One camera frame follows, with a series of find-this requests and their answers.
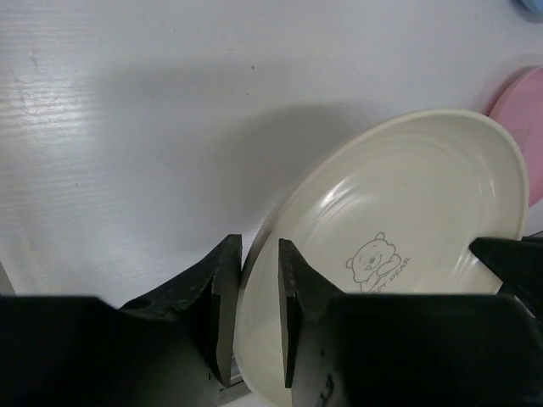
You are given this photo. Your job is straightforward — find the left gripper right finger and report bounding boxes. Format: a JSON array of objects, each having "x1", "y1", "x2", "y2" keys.
[{"x1": 278, "y1": 239, "x2": 542, "y2": 406}]

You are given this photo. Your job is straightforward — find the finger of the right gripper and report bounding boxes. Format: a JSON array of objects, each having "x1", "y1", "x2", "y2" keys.
[{"x1": 469, "y1": 236, "x2": 542, "y2": 318}]

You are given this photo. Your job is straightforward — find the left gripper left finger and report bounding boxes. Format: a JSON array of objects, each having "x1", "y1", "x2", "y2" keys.
[{"x1": 1, "y1": 234, "x2": 242, "y2": 406}]

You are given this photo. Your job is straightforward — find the cream plate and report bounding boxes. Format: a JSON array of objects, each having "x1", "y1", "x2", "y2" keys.
[{"x1": 234, "y1": 109, "x2": 529, "y2": 406}]

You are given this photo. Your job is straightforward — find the pink plate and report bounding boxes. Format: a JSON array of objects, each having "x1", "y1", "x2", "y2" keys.
[{"x1": 489, "y1": 66, "x2": 542, "y2": 206}]

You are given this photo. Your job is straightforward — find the blue plate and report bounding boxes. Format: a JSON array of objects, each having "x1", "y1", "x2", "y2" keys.
[{"x1": 511, "y1": 0, "x2": 542, "y2": 23}]

